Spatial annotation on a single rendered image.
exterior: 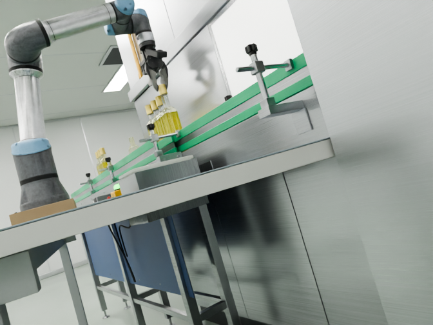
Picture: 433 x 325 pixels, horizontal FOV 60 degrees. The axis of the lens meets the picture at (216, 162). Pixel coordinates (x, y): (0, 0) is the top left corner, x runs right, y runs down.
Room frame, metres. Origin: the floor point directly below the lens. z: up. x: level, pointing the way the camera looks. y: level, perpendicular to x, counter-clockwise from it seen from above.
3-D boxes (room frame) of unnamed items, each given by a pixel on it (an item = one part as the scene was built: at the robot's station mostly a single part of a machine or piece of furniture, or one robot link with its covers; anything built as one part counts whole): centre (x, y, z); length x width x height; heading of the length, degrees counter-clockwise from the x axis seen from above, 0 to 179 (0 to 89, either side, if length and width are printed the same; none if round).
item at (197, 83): (1.42, -0.12, 1.15); 0.90 x 0.03 x 0.34; 33
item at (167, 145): (2.19, 0.61, 0.92); 1.75 x 0.01 x 0.08; 33
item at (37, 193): (1.21, 0.57, 0.86); 0.15 x 0.15 x 0.10
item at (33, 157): (1.22, 0.58, 0.98); 0.13 x 0.12 x 0.14; 25
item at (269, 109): (0.86, -0.17, 0.90); 0.17 x 0.05 x 0.23; 123
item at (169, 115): (1.55, 0.13, 0.99); 0.06 x 0.06 x 0.21; 33
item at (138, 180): (1.26, 0.18, 0.79); 0.27 x 0.17 x 0.08; 123
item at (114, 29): (1.51, 0.23, 1.48); 0.11 x 0.11 x 0.08; 25
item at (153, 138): (1.39, 0.18, 0.95); 0.17 x 0.03 x 0.12; 123
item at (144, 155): (2.15, 0.68, 0.92); 1.75 x 0.01 x 0.08; 33
